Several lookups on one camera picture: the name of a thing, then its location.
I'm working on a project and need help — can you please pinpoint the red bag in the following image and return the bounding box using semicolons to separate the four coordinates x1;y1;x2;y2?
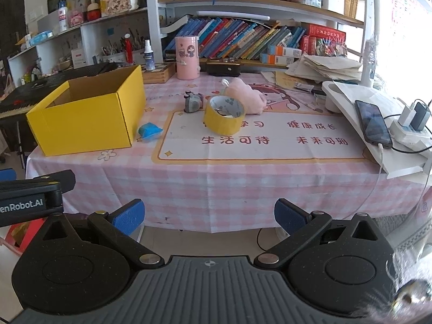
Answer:
5;219;45;254

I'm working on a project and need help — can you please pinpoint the white pen organiser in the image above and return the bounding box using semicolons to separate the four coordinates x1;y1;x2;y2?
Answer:
320;0;345;15

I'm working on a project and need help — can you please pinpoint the orange and white box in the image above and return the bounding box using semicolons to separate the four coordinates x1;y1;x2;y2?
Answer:
268;45;302;57
260;53;292;65

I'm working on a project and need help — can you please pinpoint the white bottle blue label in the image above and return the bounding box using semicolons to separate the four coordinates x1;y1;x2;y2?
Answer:
57;0;68;32

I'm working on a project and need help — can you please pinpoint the wooden box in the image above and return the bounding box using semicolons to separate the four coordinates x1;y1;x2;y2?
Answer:
142;62;177;84

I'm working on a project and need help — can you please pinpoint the blue tissue pack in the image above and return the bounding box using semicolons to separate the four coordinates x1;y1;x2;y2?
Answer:
30;31;53;46

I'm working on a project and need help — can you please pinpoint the white shelf unit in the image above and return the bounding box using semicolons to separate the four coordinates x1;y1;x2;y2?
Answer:
7;7;149;78

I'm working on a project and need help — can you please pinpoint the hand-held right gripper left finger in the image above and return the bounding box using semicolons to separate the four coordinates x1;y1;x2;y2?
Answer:
42;198;166;268

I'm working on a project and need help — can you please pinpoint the yellow cardboard box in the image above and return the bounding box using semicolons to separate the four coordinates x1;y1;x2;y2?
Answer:
26;65;146;157

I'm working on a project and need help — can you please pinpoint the pink wall poster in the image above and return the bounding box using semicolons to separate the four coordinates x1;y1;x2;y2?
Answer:
391;0;432;29

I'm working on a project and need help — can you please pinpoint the red printed box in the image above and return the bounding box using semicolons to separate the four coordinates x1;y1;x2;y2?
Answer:
300;23;347;56

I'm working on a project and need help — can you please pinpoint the white charger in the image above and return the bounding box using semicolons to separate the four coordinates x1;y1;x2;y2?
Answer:
397;103;419;127

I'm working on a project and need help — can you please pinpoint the black smartphone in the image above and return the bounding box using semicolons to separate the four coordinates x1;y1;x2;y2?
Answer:
354;100;394;149

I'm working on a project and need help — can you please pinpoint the dark grey charger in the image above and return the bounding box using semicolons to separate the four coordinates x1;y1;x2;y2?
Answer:
410;102;432;131

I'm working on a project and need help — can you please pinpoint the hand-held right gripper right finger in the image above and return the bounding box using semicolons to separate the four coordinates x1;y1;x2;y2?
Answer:
254;198;389;268

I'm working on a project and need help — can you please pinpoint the black case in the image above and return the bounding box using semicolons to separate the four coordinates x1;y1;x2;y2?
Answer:
206;58;242;77

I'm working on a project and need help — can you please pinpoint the red jar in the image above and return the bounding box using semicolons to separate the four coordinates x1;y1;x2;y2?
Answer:
87;0;102;21

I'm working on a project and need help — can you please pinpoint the white spray bottle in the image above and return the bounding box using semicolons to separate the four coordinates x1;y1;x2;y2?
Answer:
144;39;156;71

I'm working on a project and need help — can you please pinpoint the white charging cable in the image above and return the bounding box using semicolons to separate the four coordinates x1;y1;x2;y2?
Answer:
347;143;385;218

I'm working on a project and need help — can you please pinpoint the black electronic keyboard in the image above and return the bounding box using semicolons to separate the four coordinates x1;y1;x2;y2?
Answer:
0;62;119;119

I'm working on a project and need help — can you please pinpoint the pink cylindrical pen holder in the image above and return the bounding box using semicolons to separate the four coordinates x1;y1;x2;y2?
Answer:
174;36;200;80

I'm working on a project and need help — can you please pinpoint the white box red label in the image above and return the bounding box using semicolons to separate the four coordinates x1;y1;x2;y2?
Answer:
71;49;86;69

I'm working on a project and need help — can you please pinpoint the white desk bookshelf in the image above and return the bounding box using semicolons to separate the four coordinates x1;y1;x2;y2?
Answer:
145;0;375;85

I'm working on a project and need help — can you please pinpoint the printed desk mat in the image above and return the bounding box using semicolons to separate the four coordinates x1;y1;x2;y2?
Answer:
151;74;372;167

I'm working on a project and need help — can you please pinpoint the small grey toy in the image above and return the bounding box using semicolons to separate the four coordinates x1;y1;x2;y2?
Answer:
183;92;204;113

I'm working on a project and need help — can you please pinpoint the small blue packet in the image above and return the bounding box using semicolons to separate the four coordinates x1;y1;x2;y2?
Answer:
137;123;164;140

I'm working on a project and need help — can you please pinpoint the white tilted stand board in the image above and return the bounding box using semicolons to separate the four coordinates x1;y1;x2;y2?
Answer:
322;80;432;179

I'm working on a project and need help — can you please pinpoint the row of slanted books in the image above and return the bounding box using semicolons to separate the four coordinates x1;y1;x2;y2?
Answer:
165;17;308;59

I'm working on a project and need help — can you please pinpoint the yellow tape roll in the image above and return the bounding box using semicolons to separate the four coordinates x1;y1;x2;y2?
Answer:
203;95;245;135

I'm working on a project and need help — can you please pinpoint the stack of papers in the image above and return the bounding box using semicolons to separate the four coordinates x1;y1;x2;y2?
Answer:
275;54;363;85

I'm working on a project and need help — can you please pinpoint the pink plush toy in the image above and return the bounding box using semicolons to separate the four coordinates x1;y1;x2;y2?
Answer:
221;77;267;114

